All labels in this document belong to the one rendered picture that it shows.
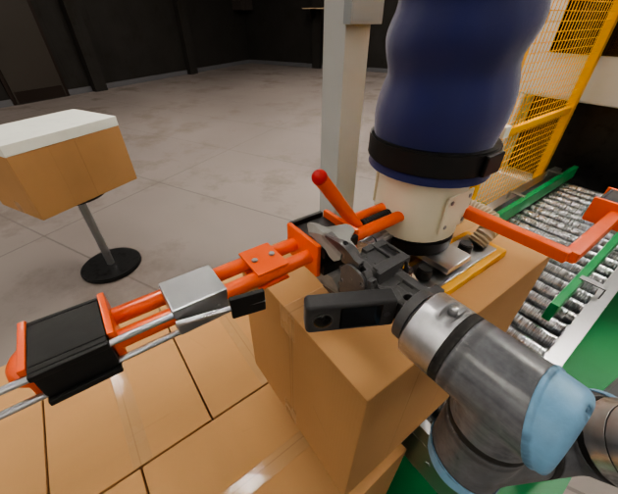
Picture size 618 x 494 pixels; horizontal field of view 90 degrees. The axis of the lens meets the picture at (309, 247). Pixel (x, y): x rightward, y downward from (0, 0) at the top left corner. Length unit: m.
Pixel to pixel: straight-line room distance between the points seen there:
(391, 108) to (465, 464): 0.48
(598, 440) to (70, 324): 0.57
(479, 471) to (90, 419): 1.05
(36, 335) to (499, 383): 0.46
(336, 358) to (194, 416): 0.67
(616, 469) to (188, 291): 0.49
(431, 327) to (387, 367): 0.17
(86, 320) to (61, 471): 0.80
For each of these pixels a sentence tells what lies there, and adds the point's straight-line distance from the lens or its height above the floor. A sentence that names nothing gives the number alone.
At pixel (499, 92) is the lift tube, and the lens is 0.55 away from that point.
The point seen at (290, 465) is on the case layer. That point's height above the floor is 0.54.
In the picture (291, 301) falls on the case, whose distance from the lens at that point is 0.59.
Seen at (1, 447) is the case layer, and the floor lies 0.54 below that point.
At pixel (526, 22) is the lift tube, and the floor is 1.50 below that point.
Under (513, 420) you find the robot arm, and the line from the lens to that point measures 0.36.
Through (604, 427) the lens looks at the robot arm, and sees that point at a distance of 0.48.
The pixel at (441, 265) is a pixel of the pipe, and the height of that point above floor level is 1.12.
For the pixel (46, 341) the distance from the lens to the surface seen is 0.43.
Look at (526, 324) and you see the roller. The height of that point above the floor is 0.54.
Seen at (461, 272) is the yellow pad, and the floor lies 1.09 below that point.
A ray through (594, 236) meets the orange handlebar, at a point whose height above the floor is 1.21.
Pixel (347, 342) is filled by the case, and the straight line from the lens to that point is 0.53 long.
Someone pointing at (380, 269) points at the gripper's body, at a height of 1.24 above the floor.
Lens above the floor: 1.50
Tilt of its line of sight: 37 degrees down
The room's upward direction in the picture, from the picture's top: straight up
